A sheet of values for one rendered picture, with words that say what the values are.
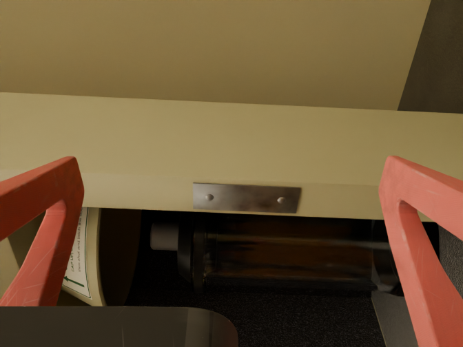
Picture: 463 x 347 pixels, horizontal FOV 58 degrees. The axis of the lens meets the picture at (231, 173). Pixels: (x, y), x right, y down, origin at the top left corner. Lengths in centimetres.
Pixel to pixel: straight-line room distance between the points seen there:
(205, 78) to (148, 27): 12
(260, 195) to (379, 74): 49
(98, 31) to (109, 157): 43
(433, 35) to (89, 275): 53
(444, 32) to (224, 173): 43
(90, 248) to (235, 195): 15
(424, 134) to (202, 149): 17
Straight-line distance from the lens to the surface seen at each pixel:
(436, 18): 66
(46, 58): 75
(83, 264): 38
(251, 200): 28
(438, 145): 35
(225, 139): 31
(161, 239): 42
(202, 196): 28
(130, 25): 69
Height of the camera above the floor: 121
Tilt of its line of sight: 1 degrees down
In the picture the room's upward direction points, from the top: 87 degrees counter-clockwise
